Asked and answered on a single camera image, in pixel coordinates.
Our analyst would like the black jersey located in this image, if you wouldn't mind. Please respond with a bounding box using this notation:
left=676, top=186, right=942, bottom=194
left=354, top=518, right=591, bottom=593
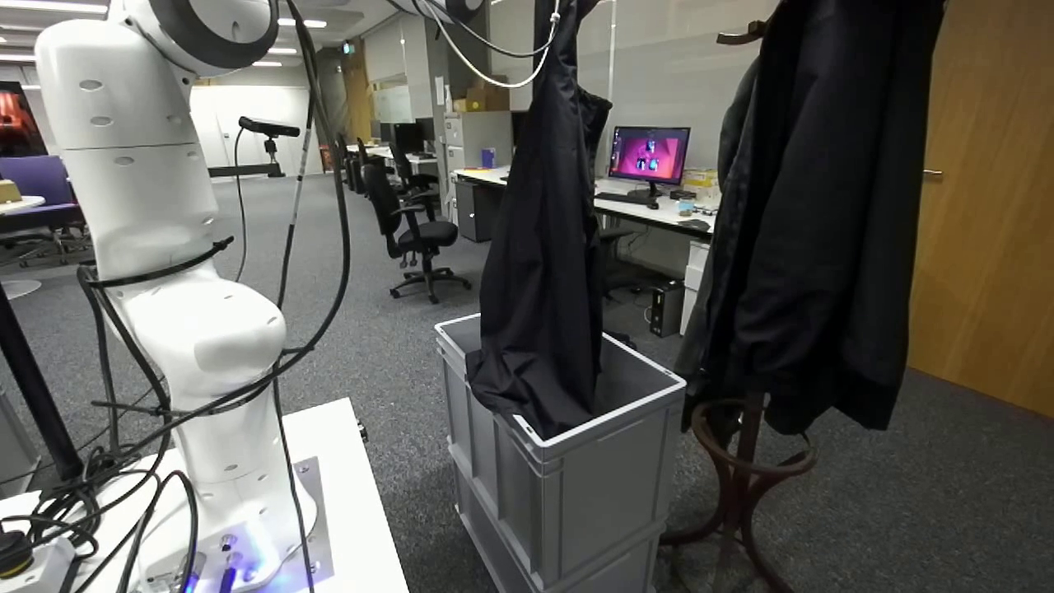
left=461, top=0, right=617, bottom=443

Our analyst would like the grey plastic container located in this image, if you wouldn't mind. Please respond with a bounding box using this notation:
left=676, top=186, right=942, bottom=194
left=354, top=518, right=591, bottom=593
left=432, top=310, right=688, bottom=593

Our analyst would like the black office chair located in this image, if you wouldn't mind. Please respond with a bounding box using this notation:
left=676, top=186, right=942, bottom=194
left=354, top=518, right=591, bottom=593
left=591, top=217, right=662, bottom=310
left=334, top=131, right=382, bottom=197
left=358, top=152, right=477, bottom=308

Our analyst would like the white office desk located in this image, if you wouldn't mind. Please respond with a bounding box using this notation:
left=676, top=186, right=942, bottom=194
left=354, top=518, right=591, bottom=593
left=454, top=161, right=722, bottom=339

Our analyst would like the monitor with pink screen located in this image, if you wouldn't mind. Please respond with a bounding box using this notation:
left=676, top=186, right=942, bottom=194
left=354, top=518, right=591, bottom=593
left=605, top=122, right=694, bottom=210

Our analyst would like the cardboard box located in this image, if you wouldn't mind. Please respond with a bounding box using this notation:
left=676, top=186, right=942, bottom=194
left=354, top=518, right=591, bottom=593
left=466, top=73, right=514, bottom=115

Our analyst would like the white robot table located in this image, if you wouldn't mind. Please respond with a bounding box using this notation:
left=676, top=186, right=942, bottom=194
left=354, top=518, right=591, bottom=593
left=0, top=397, right=411, bottom=593

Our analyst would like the brown wooden coat rack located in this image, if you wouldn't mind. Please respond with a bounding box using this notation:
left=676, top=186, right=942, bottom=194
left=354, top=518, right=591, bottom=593
left=657, top=17, right=821, bottom=593

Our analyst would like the black jacket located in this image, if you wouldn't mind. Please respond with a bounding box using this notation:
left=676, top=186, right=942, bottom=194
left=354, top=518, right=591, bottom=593
left=719, top=0, right=950, bottom=440

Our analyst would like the wooden door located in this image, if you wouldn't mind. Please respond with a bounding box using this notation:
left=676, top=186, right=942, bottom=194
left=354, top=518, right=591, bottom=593
left=901, top=0, right=1054, bottom=423

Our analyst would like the black metal stand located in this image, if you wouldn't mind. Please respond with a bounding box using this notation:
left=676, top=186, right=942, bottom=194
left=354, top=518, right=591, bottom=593
left=0, top=276, right=85, bottom=488

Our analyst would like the blue sofa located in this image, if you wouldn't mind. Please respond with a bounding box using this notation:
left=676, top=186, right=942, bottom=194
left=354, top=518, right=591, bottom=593
left=0, top=152, right=78, bottom=210

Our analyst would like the white power strip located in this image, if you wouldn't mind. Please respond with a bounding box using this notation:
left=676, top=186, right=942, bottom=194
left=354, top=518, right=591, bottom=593
left=0, top=523, right=78, bottom=593

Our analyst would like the white cable loop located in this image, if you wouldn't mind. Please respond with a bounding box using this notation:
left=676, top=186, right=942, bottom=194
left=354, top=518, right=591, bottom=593
left=382, top=0, right=567, bottom=94

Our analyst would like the black camera on stand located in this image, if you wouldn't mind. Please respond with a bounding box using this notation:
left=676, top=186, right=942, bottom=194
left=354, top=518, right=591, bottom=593
left=233, top=111, right=302, bottom=290

